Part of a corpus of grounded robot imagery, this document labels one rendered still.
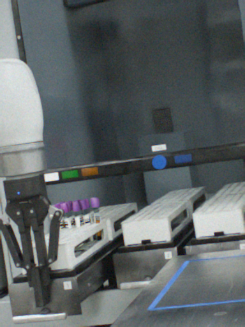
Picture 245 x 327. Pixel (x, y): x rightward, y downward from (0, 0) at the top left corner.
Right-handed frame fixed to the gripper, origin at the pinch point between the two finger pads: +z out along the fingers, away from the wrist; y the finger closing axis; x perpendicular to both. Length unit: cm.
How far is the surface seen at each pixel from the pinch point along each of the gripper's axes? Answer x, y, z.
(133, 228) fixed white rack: -25.8, -12.7, -5.0
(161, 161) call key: -27.5, -20.5, -18.1
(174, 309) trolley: 38.0, -32.2, -2.0
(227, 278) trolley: 20.7, -37.2, -2.0
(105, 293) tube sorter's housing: -22.2, -5.7, 7.0
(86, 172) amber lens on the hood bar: -28.4, -3.6, -18.1
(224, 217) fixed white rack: -25.9, -32.0, -5.2
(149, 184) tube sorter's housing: -91, -3, -9
